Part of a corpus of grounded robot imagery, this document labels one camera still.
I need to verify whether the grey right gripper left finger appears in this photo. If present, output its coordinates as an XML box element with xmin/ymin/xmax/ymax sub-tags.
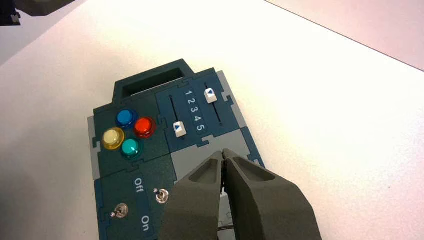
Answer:
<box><xmin>157</xmin><ymin>150</ymin><xmax>223</xmax><ymax>240</ymax></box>

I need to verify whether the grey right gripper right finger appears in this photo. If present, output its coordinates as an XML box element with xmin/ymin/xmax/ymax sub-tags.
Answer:
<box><xmin>222</xmin><ymin>148</ymin><xmax>323</xmax><ymax>240</ymax></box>

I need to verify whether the dark teal control panel board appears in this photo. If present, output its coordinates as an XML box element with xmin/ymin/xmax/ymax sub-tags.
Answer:
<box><xmin>87</xmin><ymin>58</ymin><xmax>266</xmax><ymax>240</ymax></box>

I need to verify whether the white slider knob blue arrow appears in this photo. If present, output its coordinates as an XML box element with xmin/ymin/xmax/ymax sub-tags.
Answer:
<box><xmin>204</xmin><ymin>87</ymin><xmax>219</xmax><ymax>104</ymax></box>
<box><xmin>173</xmin><ymin>121</ymin><xmax>188</xmax><ymax>138</ymax></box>

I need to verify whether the green round push button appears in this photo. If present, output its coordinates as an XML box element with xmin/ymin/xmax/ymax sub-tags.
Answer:
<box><xmin>120</xmin><ymin>138</ymin><xmax>144</xmax><ymax>160</ymax></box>

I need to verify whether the red round push button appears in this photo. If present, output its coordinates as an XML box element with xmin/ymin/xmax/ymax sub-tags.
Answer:
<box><xmin>133</xmin><ymin>116</ymin><xmax>157</xmax><ymax>139</ymax></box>

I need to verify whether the yellow round push button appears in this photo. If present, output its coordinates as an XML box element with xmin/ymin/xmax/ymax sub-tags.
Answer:
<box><xmin>101</xmin><ymin>127</ymin><xmax>126</xmax><ymax>151</ymax></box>

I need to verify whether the blue round push button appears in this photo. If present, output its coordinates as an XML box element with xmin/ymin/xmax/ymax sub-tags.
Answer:
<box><xmin>115</xmin><ymin>108</ymin><xmax>139</xmax><ymax>129</ymax></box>

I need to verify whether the metal toggle switch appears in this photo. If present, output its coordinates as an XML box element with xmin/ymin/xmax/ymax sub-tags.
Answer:
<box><xmin>110</xmin><ymin>203</ymin><xmax>129</xmax><ymax>220</ymax></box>
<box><xmin>153</xmin><ymin>188</ymin><xmax>170</xmax><ymax>205</ymax></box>

